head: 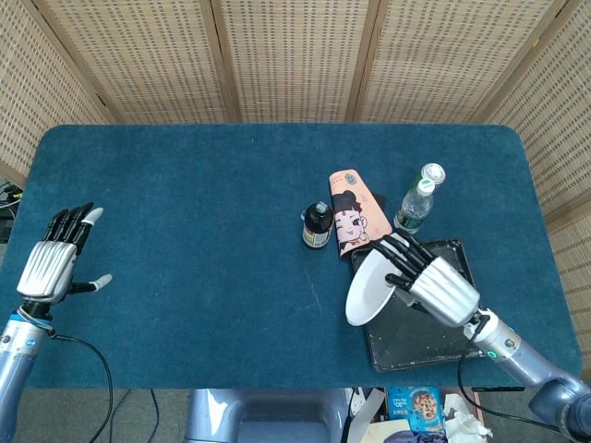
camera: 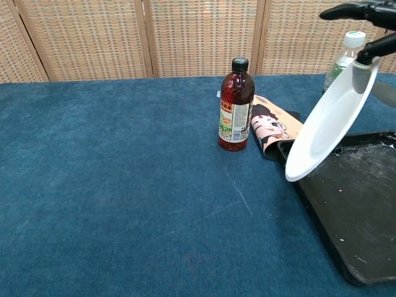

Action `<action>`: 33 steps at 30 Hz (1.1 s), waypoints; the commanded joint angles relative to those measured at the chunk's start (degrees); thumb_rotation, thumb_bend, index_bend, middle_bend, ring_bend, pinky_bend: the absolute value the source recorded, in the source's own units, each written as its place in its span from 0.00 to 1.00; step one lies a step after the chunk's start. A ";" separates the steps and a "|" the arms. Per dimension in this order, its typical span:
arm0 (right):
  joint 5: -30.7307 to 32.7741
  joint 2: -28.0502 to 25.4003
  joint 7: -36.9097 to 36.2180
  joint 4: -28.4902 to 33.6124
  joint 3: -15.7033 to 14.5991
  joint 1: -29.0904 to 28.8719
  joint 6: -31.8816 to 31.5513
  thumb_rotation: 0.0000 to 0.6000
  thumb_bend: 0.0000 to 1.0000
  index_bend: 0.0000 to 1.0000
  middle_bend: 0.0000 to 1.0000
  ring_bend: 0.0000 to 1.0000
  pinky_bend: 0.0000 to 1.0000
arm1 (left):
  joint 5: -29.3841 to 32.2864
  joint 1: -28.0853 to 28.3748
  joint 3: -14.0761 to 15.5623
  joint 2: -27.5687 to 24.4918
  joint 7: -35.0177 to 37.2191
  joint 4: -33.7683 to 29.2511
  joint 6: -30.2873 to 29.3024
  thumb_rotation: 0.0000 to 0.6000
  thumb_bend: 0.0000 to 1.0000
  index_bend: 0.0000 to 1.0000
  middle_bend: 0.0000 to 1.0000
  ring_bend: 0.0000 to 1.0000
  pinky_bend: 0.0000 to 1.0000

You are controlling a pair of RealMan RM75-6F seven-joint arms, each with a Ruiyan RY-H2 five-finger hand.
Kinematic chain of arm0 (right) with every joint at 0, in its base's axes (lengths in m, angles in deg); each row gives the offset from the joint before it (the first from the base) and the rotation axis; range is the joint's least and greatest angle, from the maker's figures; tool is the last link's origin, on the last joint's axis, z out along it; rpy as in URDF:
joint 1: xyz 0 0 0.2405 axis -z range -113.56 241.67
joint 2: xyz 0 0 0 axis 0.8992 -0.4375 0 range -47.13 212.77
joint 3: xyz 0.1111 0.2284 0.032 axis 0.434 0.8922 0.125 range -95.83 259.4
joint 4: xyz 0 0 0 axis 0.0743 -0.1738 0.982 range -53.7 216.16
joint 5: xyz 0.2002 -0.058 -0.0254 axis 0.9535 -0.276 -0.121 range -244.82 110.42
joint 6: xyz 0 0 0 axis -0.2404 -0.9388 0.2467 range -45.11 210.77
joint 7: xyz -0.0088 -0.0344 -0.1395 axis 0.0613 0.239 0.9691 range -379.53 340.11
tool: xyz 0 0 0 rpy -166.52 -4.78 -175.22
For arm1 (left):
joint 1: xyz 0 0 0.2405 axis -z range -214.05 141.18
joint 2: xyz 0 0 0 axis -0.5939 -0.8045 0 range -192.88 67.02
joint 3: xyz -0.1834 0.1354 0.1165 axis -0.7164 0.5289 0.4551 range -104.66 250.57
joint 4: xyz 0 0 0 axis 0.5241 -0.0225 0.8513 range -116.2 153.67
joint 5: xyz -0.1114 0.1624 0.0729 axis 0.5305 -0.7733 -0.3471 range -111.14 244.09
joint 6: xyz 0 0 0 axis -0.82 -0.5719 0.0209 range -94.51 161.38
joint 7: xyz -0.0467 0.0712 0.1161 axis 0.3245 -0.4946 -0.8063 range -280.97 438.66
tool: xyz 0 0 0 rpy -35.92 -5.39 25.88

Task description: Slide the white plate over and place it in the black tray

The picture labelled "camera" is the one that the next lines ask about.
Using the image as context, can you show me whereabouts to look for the white round plate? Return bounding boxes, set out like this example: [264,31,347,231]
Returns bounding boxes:
[284,55,382,183]

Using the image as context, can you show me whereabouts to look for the black rectangular tray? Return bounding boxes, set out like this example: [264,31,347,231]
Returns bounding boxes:
[277,131,396,287]

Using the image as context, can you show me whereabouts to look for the woven rattan folding screen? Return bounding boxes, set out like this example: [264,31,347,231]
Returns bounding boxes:
[0,0,396,83]

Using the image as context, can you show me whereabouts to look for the blue tablecloth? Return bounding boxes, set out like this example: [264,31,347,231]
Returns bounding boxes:
[0,73,396,297]

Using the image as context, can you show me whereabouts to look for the clear water bottle green label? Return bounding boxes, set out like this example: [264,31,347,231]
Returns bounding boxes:
[322,30,366,93]

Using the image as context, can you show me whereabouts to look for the brown tea bottle black cap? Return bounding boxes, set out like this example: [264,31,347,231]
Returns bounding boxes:
[218,57,256,152]

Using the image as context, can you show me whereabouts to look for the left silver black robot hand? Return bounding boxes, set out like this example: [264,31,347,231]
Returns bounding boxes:
[319,0,396,109]

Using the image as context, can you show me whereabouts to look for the cartoon girl mouse pad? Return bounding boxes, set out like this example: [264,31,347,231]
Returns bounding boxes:
[249,95,306,161]

